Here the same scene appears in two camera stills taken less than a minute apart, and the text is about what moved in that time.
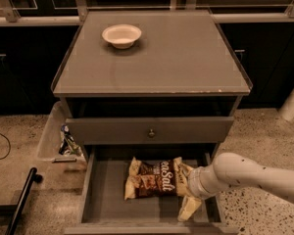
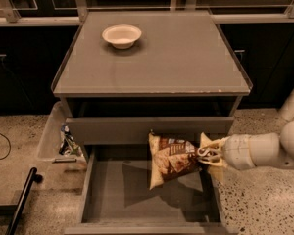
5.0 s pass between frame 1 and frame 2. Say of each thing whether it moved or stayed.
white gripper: moved
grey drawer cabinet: stayed
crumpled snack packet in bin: stayed
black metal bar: stayed
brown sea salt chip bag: moved
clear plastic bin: stayed
